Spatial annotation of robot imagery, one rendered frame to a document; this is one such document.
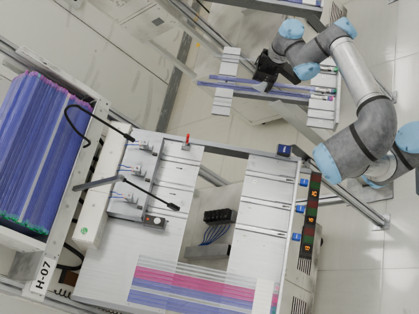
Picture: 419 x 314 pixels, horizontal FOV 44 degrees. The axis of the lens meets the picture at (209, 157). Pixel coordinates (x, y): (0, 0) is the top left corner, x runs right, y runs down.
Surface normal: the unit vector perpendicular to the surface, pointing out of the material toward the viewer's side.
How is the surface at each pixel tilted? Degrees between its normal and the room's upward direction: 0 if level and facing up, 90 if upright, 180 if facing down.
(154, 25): 90
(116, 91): 90
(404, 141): 8
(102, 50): 90
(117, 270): 43
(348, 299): 0
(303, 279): 90
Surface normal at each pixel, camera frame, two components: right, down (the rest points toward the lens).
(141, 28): -0.20, 0.88
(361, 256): -0.67, -0.44
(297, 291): 0.71, -0.17
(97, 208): -0.01, -0.44
